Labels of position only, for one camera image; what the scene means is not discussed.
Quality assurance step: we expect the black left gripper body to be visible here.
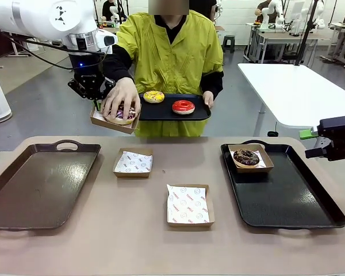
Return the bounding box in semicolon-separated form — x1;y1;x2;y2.
68;53;105;93

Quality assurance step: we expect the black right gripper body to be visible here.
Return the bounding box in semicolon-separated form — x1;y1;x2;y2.
318;114;345;162

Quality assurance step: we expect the chocolate donut with purple sprinkles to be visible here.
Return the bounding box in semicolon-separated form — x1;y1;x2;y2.
103;102;137;126

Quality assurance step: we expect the kraft paper box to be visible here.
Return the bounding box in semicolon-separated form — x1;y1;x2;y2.
166;183;216;229
228;143;275;174
112;147;155;179
89;103;141;136

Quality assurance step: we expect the yellow sprinkled donut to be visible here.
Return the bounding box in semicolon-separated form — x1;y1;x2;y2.
143;90;166;105

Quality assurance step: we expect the black serving tray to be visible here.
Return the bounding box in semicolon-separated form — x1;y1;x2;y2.
137;93;212;122

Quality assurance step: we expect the chocolate donut with sparse sprinkles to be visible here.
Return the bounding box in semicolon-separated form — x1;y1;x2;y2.
232;148;260;168

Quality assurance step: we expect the red glazed donut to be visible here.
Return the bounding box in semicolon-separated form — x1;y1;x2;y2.
171;99;197;116

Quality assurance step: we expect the person's left forearm black sleeve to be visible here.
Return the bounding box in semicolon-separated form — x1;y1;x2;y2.
200;70;225;96

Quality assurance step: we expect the person's right forearm black sleeve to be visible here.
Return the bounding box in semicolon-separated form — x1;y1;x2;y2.
102;44;136;87

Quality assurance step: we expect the person's right hand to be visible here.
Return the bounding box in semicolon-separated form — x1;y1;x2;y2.
102;77;142;123

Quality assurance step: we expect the person's left hand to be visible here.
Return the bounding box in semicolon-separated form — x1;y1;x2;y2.
202;90;215;110

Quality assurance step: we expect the black floor plug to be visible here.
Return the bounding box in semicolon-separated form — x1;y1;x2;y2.
267;122;280;138

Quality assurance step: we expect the large white table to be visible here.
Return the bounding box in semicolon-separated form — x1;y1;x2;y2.
237;63;345;137

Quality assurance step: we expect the seated person behind desk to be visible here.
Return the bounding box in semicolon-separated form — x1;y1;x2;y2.
102;0;118;20

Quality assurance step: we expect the person in yellow-green jacket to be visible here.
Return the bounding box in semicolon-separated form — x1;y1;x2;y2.
102;0;225;137

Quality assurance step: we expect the grey desk with robots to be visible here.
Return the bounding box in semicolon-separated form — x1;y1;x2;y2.
250;22;332;64

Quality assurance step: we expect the grey plastic stool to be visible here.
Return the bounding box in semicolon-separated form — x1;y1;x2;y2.
221;34;236;54

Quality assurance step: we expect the person in black white sneakers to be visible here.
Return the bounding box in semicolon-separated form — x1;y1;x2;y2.
189;0;218;22

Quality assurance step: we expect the person in brown shirt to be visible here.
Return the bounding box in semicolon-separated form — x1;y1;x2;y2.
254;0;274;17

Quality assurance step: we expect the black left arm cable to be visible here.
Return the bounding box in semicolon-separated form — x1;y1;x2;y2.
0;22;107;71

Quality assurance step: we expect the black plastic tray with handles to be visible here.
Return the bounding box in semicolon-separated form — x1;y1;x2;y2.
220;140;345;230

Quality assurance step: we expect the black camera pole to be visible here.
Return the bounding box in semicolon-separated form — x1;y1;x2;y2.
294;0;320;67

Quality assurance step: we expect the brown plastic tray with handles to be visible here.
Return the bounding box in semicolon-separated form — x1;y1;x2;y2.
0;140;102;231

